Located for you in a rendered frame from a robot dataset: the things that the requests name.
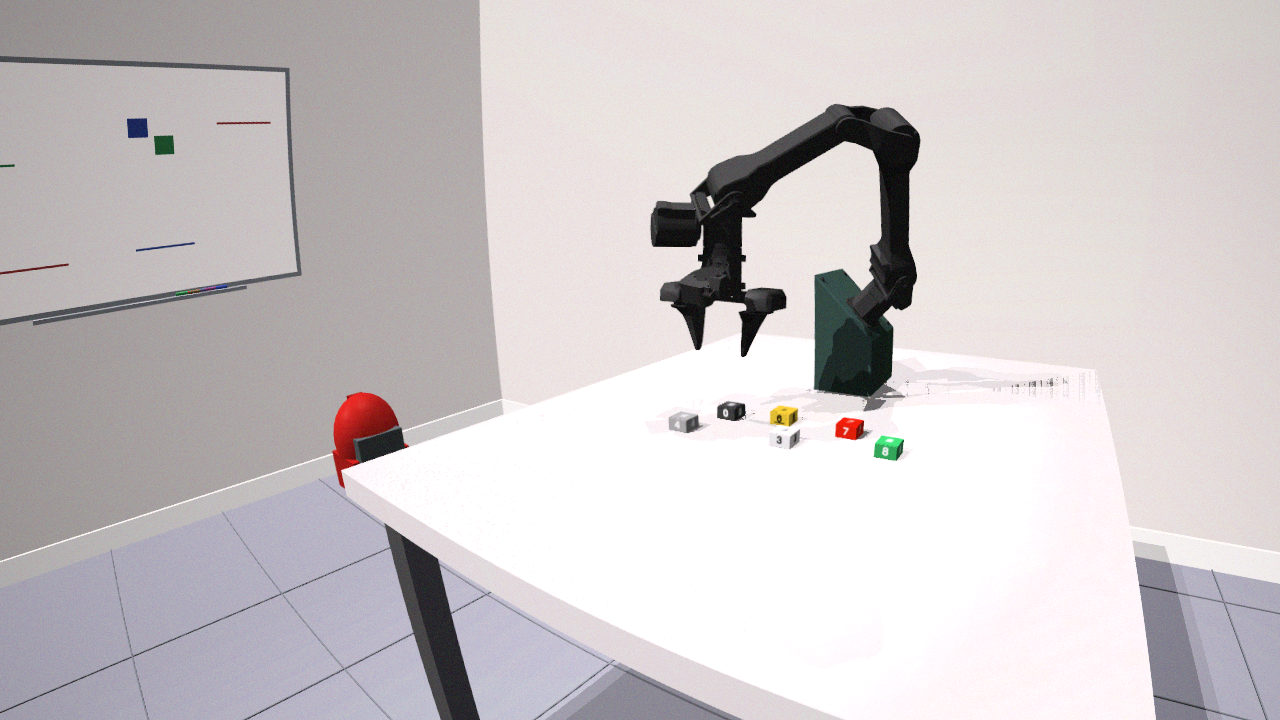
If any red block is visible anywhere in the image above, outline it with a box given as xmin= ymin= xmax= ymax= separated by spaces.
xmin=835 ymin=418 xmax=864 ymax=439

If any green block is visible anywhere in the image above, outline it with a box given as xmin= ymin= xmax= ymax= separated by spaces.
xmin=873 ymin=436 xmax=904 ymax=461

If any yellow block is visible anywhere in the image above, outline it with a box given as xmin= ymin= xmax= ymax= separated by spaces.
xmin=771 ymin=406 xmax=799 ymax=427

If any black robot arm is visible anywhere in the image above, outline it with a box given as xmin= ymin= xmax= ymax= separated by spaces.
xmin=652 ymin=104 xmax=922 ymax=328

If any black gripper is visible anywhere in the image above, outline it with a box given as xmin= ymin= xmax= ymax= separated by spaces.
xmin=660 ymin=247 xmax=787 ymax=357

